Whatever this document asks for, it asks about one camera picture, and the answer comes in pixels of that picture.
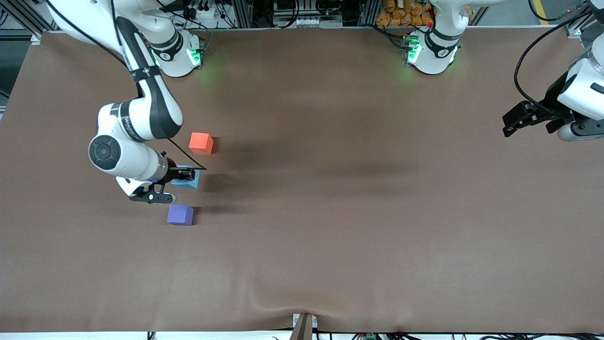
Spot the blue cube block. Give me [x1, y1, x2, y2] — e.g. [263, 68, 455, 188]
[170, 165, 201, 190]

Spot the orange cube block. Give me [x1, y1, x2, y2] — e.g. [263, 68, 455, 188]
[189, 132, 214, 155]

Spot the purple cube block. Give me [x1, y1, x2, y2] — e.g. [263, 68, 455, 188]
[167, 204, 194, 226]

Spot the brown table mat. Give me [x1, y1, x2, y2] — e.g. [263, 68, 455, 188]
[0, 28, 604, 333]

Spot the bag of orange items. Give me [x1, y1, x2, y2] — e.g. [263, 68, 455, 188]
[376, 0, 435, 27]

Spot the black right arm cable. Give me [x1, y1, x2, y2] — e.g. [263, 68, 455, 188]
[47, 0, 207, 171]

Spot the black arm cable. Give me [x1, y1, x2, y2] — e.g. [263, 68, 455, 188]
[513, 9, 591, 108]
[47, 0, 207, 171]

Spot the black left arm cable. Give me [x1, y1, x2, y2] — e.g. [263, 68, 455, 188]
[513, 9, 591, 108]

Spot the aluminium frame profile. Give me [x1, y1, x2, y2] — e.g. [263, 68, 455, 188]
[0, 0, 44, 44]
[564, 0, 604, 39]

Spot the metal table clamp bracket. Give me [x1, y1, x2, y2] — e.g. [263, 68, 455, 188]
[292, 313, 318, 340]

